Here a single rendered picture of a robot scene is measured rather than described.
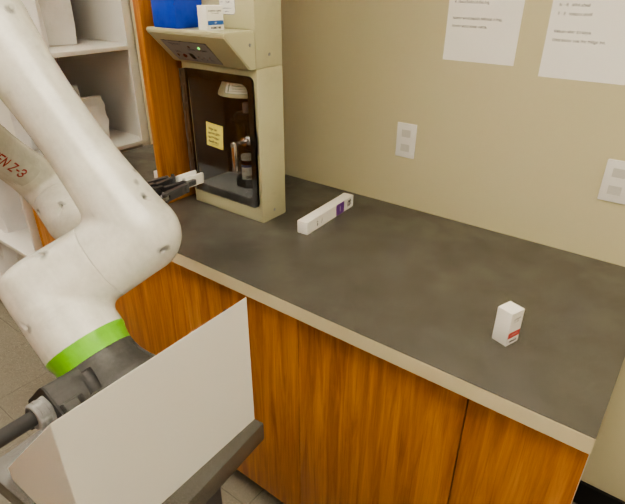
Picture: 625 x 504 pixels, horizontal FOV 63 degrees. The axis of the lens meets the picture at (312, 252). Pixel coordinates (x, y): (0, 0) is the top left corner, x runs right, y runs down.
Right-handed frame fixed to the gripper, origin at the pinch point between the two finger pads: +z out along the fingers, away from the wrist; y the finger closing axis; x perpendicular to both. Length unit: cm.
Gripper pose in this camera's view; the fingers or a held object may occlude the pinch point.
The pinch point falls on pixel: (190, 179)
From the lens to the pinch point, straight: 146.9
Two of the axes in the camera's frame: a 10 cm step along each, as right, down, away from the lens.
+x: -0.2, 8.8, 4.8
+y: -7.9, -3.1, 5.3
